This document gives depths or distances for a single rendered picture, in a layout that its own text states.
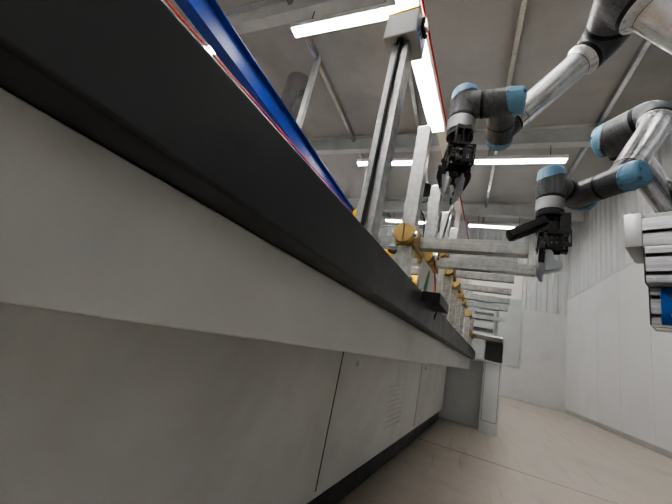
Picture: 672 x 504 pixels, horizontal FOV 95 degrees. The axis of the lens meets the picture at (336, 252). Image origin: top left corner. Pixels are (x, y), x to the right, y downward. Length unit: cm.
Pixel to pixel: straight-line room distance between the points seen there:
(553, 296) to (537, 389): 251
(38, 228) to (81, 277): 3
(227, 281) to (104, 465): 32
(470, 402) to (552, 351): 677
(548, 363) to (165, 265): 1012
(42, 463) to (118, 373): 10
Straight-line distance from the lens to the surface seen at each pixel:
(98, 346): 48
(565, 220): 112
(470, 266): 106
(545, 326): 1030
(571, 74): 125
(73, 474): 53
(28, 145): 23
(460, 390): 367
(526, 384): 1012
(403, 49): 77
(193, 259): 27
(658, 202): 163
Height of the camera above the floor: 54
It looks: 15 degrees up
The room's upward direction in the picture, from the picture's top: 13 degrees clockwise
